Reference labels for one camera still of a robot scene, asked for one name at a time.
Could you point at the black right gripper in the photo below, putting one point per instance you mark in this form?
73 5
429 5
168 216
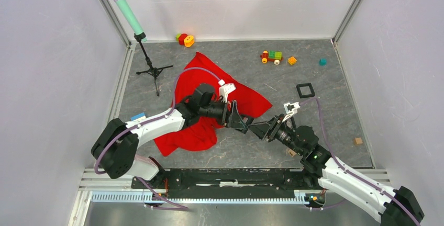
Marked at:
270 127

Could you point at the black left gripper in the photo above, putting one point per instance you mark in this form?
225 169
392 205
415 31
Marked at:
231 119

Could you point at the red garment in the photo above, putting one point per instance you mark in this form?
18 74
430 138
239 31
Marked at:
202 136

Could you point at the black square frame box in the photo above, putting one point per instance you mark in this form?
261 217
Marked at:
247 120

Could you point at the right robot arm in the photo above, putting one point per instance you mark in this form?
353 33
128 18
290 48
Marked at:
385 204

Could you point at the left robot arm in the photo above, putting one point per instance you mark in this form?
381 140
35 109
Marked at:
116 148

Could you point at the wooden letter cube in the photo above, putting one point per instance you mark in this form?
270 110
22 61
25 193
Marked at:
291 152

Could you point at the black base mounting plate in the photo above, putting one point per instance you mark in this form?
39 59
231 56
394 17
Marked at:
231 182

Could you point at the colourful toy train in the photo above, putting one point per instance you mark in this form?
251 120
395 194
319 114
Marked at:
271 56

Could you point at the orange lego brick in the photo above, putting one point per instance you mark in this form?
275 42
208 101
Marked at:
292 60

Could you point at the teal small cube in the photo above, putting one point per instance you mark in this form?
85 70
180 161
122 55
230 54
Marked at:
322 61

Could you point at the orange toy block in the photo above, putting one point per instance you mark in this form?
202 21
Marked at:
189 41

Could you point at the white and blue block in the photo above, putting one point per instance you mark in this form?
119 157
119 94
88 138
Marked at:
139 116

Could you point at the black tripod stand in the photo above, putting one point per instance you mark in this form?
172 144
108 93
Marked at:
152 71

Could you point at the small wooden cube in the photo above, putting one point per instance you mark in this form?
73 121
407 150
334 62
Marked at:
358 141

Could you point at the red toy block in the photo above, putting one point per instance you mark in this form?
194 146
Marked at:
182 38

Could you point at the green toy block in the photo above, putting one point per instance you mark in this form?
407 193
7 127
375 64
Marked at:
178 36

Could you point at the mint green microphone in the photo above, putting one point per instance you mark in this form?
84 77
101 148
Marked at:
131 19

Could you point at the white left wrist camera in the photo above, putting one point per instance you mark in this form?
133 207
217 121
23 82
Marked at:
225 90

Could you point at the slotted cable duct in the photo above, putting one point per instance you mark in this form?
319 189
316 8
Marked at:
148 198

